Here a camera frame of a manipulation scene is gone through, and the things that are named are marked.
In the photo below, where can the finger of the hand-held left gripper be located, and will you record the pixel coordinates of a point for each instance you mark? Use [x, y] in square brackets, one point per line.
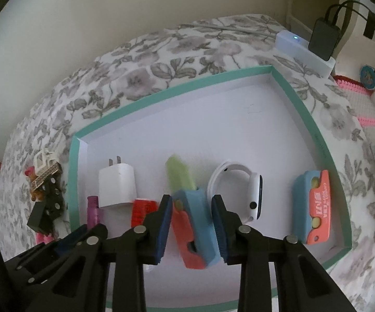
[72, 239]

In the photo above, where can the black wall plug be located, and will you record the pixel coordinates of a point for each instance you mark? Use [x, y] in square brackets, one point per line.
[371, 26]

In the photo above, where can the gold black patterned bar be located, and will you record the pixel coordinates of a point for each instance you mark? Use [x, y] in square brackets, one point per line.
[46, 174]

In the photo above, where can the blue round tin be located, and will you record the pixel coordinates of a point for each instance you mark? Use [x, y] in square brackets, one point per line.
[368, 77]

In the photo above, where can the pink smartwatch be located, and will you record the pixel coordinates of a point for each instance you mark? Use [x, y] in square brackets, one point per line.
[42, 239]

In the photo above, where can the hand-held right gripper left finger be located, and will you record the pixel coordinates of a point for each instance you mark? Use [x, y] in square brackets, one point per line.
[161, 234]

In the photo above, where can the black power adapter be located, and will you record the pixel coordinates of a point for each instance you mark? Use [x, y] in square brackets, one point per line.
[323, 39]

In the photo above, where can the black charger cube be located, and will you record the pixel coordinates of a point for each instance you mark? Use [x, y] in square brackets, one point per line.
[41, 219]

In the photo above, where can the white charger plug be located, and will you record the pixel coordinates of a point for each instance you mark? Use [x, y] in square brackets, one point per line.
[116, 185]

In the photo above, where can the pink brown toy figure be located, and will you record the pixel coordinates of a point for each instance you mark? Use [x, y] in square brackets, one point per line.
[30, 171]

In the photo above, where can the pink white crochet mat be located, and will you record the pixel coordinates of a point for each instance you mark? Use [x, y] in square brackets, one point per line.
[356, 91]

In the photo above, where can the red lighter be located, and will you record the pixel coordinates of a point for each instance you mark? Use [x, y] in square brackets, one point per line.
[142, 213]

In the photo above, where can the white power strip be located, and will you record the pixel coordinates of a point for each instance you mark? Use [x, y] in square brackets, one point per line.
[294, 47]

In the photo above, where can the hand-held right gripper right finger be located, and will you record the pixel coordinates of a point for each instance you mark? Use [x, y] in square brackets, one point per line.
[221, 230]

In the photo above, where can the small coral blue toy knife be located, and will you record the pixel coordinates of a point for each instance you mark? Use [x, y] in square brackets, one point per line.
[317, 208]

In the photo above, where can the white smartwatch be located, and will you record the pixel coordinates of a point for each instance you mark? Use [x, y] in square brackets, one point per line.
[255, 198]

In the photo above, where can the teal shallow cardboard box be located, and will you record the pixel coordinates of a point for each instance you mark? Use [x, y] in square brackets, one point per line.
[207, 120]

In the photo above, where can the large coral blue toy knife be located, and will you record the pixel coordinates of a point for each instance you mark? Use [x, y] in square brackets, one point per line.
[194, 221]

